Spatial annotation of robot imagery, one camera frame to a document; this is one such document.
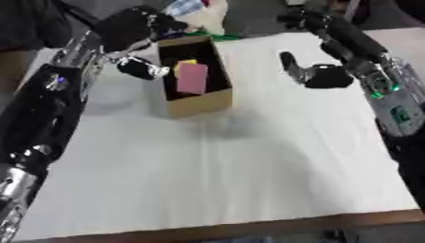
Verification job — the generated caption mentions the green object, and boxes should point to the green object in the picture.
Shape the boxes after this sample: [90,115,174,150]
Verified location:
[187,30,243,43]

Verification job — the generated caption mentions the yellow block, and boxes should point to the yellow block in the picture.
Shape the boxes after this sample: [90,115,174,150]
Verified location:
[174,59,199,68]

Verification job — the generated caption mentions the pink rectangular block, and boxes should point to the pink rectangular block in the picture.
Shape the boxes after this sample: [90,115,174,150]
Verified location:
[176,62,212,95]

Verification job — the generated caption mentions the tan cardboard box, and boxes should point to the tan cardboard box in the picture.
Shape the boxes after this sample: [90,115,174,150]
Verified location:
[156,35,234,120]

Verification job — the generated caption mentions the white plastic bag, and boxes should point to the white plastic bag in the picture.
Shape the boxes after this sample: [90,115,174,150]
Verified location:
[160,0,230,36]

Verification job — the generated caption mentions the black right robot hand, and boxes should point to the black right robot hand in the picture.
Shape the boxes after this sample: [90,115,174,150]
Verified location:
[275,11,391,89]

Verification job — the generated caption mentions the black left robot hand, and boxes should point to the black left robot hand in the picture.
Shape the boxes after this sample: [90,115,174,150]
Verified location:
[91,5,190,81]

